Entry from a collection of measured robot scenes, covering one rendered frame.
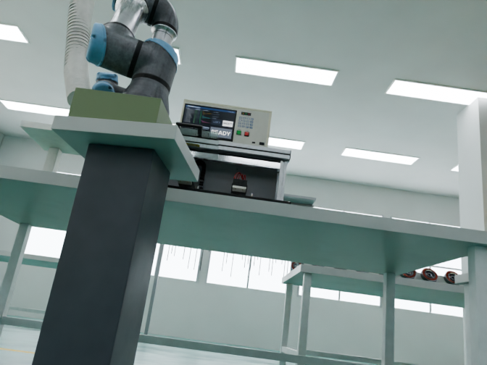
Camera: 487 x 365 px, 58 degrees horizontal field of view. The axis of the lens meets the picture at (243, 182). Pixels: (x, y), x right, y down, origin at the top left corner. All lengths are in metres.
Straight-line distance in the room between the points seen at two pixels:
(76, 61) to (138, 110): 2.07
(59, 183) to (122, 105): 0.57
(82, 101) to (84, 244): 0.39
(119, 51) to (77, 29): 2.13
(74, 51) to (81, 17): 0.32
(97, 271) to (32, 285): 7.76
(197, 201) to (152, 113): 0.50
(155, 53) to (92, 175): 0.41
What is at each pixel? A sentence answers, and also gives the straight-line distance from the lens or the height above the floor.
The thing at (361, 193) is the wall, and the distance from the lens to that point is 9.00.
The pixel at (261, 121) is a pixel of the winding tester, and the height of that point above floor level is 1.26.
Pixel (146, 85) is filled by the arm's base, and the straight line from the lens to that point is 1.29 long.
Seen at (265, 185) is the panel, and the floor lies 0.97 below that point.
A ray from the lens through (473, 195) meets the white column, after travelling 5.74.
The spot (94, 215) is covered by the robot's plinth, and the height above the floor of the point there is 0.52.
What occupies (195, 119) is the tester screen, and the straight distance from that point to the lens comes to 2.14.
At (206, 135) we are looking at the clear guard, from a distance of 1.82.
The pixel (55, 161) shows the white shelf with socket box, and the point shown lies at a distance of 2.81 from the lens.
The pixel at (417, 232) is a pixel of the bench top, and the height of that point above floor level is 0.71.
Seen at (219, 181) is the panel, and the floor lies 0.96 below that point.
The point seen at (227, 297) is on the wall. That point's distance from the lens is 8.21.
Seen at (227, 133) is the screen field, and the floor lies 1.17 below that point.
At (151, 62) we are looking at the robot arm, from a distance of 1.34.
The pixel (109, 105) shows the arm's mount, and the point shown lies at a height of 0.82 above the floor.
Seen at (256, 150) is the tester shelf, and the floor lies 1.09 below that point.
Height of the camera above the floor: 0.30
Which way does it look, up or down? 18 degrees up
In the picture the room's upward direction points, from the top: 8 degrees clockwise
